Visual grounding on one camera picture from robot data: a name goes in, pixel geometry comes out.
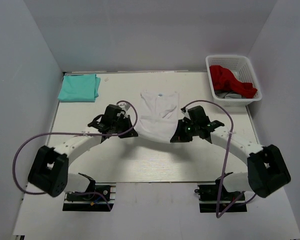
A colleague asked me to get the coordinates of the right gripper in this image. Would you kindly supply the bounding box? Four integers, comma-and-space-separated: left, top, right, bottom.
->
171, 119, 199, 143

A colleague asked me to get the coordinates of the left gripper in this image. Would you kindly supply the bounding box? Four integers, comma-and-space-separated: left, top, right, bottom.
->
112, 115, 138, 139

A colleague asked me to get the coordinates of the white t-shirt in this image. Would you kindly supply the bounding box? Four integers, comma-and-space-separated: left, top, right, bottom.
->
135, 90, 180, 144

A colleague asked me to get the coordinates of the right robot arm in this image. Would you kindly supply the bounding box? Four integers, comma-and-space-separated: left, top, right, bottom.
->
170, 105, 291, 200

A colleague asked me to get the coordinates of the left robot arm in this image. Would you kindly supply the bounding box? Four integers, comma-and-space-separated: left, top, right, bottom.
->
27, 100, 138, 200

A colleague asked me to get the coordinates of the grey t-shirt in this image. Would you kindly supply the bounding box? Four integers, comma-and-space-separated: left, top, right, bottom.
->
214, 90, 242, 99

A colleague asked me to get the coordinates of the folded teal t-shirt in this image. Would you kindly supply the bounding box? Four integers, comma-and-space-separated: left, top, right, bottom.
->
58, 74, 101, 103

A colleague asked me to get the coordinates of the red t-shirt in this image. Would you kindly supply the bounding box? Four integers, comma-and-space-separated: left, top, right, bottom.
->
209, 65, 258, 99

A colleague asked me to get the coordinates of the white plastic basket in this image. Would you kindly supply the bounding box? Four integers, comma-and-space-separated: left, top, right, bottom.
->
205, 54, 262, 107

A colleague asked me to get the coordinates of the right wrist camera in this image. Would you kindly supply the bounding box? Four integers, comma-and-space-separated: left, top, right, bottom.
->
206, 120, 225, 132

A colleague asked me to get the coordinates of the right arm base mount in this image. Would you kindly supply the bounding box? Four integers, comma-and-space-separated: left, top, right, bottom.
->
194, 184, 247, 213

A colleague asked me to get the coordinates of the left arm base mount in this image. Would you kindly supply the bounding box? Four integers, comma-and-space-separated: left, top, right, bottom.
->
62, 173, 116, 212

